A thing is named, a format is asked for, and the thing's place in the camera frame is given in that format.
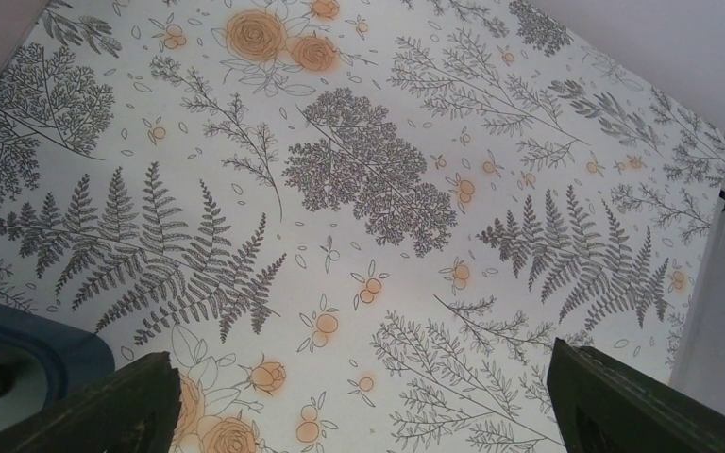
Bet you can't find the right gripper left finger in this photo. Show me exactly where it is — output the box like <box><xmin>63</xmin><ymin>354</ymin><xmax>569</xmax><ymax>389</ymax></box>
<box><xmin>0</xmin><ymin>352</ymin><xmax>181</xmax><ymax>452</ymax></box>

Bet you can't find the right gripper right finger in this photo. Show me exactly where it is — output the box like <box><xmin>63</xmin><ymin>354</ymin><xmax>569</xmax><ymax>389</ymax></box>
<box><xmin>547</xmin><ymin>338</ymin><xmax>725</xmax><ymax>452</ymax></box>

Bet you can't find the dark blue piece box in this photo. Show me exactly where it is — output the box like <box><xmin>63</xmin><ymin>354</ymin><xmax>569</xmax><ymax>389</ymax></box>
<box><xmin>0</xmin><ymin>304</ymin><xmax>116</xmax><ymax>431</ymax></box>

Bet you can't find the floral table mat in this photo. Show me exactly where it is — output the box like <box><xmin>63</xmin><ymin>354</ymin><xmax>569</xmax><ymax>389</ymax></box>
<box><xmin>0</xmin><ymin>1</ymin><xmax>725</xmax><ymax>452</ymax></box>

